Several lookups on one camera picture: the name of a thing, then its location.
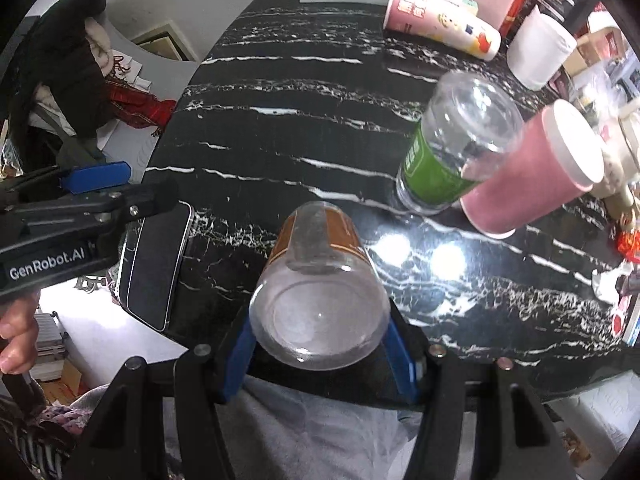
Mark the red snack packet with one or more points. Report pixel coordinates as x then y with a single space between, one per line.
629 240

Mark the black clothing pile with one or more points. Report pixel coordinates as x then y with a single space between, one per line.
65 60

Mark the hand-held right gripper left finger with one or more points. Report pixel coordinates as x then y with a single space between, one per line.
234 360

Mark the red plaid cloth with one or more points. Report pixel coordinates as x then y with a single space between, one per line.
135 102

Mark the clear bottle with green label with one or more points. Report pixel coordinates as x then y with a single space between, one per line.
457 145

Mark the printed paper cup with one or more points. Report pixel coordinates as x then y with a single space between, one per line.
440 17

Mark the cardboard box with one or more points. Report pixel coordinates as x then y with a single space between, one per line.
595 45

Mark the person's left hand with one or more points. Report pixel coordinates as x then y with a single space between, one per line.
17 332

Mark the silver suitcase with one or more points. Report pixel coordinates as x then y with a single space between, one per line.
47 340

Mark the black smartphone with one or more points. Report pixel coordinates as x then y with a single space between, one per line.
152 265

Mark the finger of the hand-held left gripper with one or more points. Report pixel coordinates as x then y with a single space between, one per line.
130 202
95 177

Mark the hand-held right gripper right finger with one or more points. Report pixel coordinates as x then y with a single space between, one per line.
401 355

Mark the clear bottle orange label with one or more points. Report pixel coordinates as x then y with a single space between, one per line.
320 285

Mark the pink paper cup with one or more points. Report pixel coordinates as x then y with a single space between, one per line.
535 170

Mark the white toilet paper roll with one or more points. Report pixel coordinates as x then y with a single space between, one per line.
540 47

